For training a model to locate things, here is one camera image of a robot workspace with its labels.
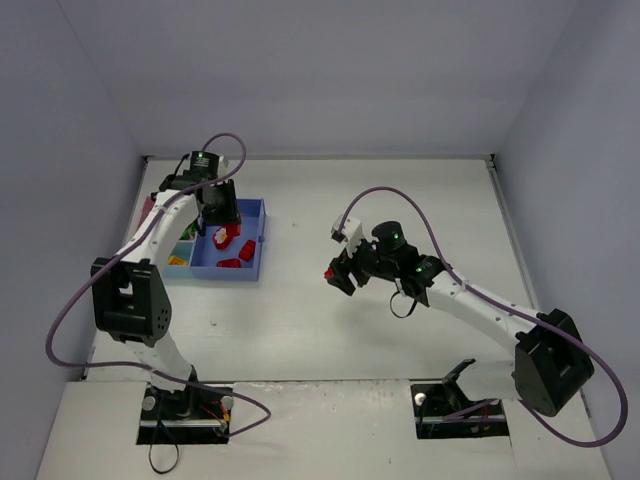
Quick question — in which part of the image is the purple-blue large container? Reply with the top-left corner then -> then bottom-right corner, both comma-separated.
191,198 -> 267,282

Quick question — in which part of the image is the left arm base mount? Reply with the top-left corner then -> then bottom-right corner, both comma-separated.
136,385 -> 234,446

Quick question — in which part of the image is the yellow small lego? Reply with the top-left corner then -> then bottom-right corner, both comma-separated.
168,255 -> 188,266

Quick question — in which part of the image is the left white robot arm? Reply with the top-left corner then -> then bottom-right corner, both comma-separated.
91,151 -> 240,395

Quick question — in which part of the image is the red flower printed lego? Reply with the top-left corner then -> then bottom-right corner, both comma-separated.
212,224 -> 241,250

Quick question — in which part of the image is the red half-round lego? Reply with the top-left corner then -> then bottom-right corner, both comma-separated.
216,258 -> 242,268

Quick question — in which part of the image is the red brick lego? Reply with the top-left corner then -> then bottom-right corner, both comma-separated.
238,240 -> 256,262

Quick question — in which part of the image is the pink container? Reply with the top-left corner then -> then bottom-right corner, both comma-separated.
138,195 -> 155,226

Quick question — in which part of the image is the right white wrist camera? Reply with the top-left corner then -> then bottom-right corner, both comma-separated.
331,214 -> 365,258

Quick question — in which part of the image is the small green lego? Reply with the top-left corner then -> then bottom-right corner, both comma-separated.
180,225 -> 198,240

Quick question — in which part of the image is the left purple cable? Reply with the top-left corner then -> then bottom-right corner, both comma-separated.
45,132 -> 273,441

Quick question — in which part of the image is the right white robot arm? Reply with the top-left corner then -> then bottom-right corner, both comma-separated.
325,217 -> 594,417

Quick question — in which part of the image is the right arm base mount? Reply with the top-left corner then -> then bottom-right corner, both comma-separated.
410,359 -> 510,440

